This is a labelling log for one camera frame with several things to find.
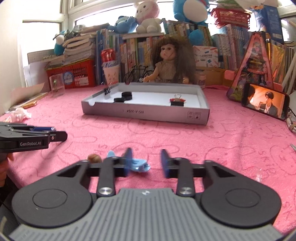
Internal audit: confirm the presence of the red soda can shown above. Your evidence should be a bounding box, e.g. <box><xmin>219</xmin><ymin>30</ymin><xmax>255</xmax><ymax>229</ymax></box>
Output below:
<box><xmin>100</xmin><ymin>48</ymin><xmax>116</xmax><ymax>63</ymax></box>

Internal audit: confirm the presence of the light blue toy plane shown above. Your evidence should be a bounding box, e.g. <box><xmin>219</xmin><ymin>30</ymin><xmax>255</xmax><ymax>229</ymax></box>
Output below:
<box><xmin>106</xmin><ymin>148</ymin><xmax>151</xmax><ymax>174</ymax></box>

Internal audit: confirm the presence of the smartphone playing video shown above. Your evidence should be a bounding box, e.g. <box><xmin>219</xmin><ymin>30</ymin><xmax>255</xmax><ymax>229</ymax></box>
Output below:
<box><xmin>241</xmin><ymin>82</ymin><xmax>290</xmax><ymax>121</ymax></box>

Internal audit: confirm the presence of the brown-haired doll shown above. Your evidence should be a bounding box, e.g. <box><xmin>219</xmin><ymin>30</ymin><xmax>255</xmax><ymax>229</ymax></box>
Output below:
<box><xmin>143</xmin><ymin>36</ymin><xmax>196</xmax><ymax>84</ymax></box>

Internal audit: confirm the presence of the blue round plush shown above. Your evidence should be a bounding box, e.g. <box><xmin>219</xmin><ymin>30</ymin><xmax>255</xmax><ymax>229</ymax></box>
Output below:
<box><xmin>173</xmin><ymin>0</ymin><xmax>209</xmax><ymax>46</ymax></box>

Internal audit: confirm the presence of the white colourful pencil box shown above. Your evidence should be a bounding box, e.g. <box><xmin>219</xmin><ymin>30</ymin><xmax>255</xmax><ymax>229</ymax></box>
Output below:
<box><xmin>193</xmin><ymin>46</ymin><xmax>219</xmax><ymax>68</ymax></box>

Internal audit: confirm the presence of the red crayon-like stick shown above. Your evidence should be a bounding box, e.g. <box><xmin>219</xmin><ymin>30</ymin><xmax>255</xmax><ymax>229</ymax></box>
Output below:
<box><xmin>170</xmin><ymin>98</ymin><xmax>186</xmax><ymax>102</ymax></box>

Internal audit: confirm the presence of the brown acorn nut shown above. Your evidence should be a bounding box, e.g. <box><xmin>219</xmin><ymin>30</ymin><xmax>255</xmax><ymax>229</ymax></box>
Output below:
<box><xmin>87</xmin><ymin>154</ymin><xmax>102</xmax><ymax>163</ymax></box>

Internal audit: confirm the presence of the pink bunny tablecloth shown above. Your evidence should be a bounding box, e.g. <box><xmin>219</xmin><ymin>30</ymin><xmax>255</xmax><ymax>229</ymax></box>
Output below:
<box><xmin>8</xmin><ymin>87</ymin><xmax>295</xmax><ymax>233</ymax></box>

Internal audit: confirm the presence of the miniature black bicycle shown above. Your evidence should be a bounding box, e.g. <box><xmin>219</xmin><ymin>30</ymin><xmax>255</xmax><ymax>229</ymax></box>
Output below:
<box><xmin>123</xmin><ymin>65</ymin><xmax>153</xmax><ymax>84</ymax></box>

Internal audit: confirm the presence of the pink triangular toy box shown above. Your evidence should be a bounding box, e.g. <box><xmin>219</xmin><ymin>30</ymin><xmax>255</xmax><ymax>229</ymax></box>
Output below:
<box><xmin>226</xmin><ymin>31</ymin><xmax>282</xmax><ymax>102</ymax></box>

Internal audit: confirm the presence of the red plastic basket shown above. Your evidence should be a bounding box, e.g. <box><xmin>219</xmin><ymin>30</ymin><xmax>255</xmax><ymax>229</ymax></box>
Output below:
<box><xmin>211</xmin><ymin>8</ymin><xmax>251</xmax><ymax>29</ymax></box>

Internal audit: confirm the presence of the small brown jar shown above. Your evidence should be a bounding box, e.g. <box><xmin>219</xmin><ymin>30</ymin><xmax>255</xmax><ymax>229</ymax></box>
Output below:
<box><xmin>196</xmin><ymin>71</ymin><xmax>207</xmax><ymax>89</ymax></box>

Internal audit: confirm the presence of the left hand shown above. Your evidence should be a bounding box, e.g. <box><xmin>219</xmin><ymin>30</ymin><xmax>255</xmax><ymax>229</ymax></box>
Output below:
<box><xmin>0</xmin><ymin>153</ymin><xmax>14</xmax><ymax>187</ymax></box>

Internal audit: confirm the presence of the black round container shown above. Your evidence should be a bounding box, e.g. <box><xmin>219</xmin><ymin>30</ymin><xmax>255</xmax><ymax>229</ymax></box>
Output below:
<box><xmin>121</xmin><ymin>91</ymin><xmax>132</xmax><ymax>100</ymax></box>

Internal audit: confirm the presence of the blue cardboard box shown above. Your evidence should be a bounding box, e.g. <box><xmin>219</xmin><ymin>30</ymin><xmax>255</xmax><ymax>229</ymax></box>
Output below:
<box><xmin>252</xmin><ymin>4</ymin><xmax>284</xmax><ymax>44</ymax></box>

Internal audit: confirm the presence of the pink bunny plush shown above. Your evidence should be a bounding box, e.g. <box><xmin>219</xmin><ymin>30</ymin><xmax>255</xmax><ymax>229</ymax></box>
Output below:
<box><xmin>133</xmin><ymin>1</ymin><xmax>162</xmax><ymax>34</ymax></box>

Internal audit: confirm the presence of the small blue white plush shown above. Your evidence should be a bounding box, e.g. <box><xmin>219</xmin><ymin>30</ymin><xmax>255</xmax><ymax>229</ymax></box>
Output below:
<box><xmin>53</xmin><ymin>31</ymin><xmax>66</xmax><ymax>56</ymax></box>

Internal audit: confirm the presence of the black binder clip on edge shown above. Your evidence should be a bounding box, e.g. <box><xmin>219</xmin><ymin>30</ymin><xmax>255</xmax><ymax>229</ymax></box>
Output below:
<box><xmin>103</xmin><ymin>83</ymin><xmax>113</xmax><ymax>95</ymax></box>

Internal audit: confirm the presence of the black binder clip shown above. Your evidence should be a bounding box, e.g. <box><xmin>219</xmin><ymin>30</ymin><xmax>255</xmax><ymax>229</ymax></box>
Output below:
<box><xmin>103</xmin><ymin>83</ymin><xmax>113</xmax><ymax>95</ymax></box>
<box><xmin>170</xmin><ymin>93</ymin><xmax>186</xmax><ymax>106</ymax></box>

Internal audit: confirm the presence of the white cat paper cup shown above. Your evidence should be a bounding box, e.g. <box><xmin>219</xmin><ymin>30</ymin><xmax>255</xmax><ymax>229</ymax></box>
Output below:
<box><xmin>102</xmin><ymin>60</ymin><xmax>120</xmax><ymax>85</ymax></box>

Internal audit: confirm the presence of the stack of books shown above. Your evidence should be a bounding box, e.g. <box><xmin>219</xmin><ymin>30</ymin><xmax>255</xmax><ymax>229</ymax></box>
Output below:
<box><xmin>62</xmin><ymin>23</ymin><xmax>110</xmax><ymax>65</ymax></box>

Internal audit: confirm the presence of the blue elephant plush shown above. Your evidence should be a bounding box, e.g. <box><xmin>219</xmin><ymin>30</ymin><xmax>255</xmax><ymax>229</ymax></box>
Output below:
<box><xmin>107</xmin><ymin>16</ymin><xmax>137</xmax><ymax>34</ymax></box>

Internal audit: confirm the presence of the red plastic crate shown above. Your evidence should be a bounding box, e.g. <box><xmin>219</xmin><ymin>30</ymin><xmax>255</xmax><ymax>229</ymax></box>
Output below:
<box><xmin>46</xmin><ymin>59</ymin><xmax>97</xmax><ymax>89</ymax></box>

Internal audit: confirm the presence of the white cardboard tray box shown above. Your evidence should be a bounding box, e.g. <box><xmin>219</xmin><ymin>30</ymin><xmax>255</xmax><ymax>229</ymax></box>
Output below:
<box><xmin>81</xmin><ymin>82</ymin><xmax>210</xmax><ymax>125</ymax></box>

